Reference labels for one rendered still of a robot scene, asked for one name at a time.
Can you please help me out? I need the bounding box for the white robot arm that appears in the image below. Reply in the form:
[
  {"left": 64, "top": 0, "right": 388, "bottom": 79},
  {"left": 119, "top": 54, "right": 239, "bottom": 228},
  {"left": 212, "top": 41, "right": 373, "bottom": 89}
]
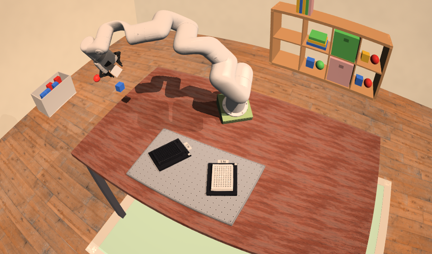
[{"left": 80, "top": 10, "right": 253, "bottom": 117}]

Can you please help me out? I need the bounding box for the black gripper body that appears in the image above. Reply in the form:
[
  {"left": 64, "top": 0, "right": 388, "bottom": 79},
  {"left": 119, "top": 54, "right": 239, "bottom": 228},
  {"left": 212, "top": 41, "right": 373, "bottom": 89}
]
[{"left": 93, "top": 50, "right": 118, "bottom": 74}]

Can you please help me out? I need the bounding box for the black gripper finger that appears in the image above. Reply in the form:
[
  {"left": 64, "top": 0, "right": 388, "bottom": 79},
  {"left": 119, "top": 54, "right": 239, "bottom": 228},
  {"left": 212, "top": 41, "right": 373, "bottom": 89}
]
[
  {"left": 99, "top": 70, "right": 114, "bottom": 78},
  {"left": 114, "top": 51, "right": 123, "bottom": 66}
]

